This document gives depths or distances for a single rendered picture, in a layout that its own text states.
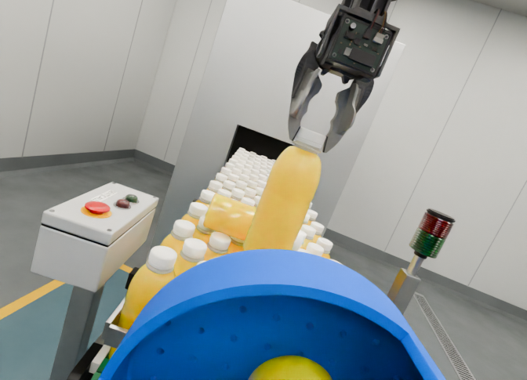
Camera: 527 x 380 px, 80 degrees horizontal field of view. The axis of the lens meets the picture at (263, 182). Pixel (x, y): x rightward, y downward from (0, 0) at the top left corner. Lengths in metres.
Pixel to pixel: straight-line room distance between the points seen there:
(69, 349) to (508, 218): 4.85
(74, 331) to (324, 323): 0.51
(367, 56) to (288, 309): 0.27
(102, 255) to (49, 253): 0.08
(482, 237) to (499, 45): 2.36
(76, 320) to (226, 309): 0.44
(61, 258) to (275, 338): 0.35
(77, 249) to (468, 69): 4.60
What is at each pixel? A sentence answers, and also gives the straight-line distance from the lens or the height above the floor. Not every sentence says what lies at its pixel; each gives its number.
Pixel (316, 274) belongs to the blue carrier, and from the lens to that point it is 0.25.
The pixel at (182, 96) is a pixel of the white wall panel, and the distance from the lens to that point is 4.86.
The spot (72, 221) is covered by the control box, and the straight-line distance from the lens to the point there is 0.52.
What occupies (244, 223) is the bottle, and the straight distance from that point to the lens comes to 0.58.
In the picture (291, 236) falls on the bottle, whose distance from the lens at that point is 0.43.
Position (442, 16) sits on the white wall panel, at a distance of 4.80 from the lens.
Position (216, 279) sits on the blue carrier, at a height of 1.21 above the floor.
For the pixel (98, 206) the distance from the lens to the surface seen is 0.55.
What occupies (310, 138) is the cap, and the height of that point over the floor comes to 1.32.
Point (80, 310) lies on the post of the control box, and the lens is 0.69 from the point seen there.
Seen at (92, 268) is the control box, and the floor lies 1.04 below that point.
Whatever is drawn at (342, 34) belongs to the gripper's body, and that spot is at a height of 1.44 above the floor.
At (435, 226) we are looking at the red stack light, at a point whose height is 1.23.
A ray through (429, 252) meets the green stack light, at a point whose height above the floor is 1.17.
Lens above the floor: 1.33
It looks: 12 degrees down
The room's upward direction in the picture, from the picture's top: 21 degrees clockwise
